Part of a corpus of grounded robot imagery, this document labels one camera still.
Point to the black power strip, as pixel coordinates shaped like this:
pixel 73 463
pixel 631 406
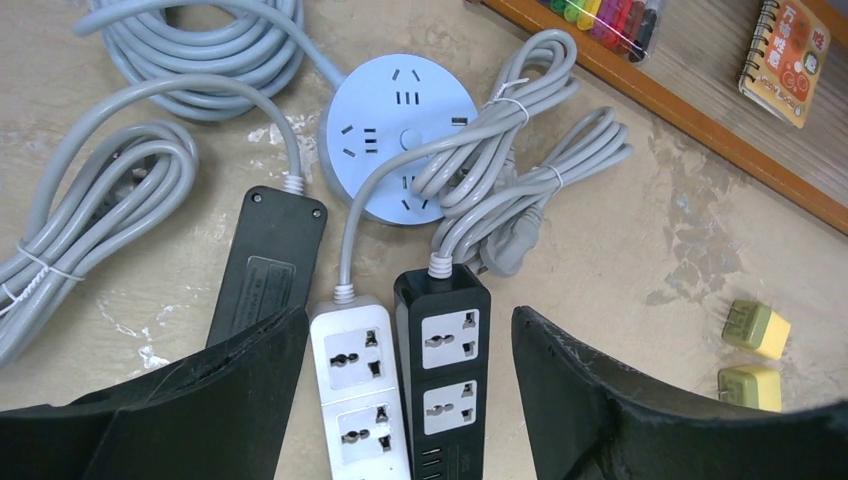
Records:
pixel 442 343
pixel 271 261

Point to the coiled grey cable round socket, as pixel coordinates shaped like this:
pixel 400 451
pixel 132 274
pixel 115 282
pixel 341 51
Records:
pixel 211 75

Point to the yellow plug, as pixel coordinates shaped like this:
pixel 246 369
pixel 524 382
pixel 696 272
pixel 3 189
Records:
pixel 756 328
pixel 751 386

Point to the pack of coloured markers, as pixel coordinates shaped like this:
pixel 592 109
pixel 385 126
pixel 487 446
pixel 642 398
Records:
pixel 626 27

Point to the round blue power socket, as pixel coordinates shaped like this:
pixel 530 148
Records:
pixel 385 107

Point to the white power strip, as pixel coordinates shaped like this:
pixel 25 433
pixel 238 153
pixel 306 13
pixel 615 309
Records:
pixel 357 378

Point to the small orange book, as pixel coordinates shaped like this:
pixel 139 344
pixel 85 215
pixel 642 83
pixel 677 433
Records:
pixel 784 60

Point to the wooden shelf rack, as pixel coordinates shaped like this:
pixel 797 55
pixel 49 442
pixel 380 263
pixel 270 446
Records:
pixel 690 81

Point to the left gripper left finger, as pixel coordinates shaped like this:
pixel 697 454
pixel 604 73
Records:
pixel 220 413

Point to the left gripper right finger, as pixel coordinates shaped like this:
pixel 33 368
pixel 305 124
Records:
pixel 590 416

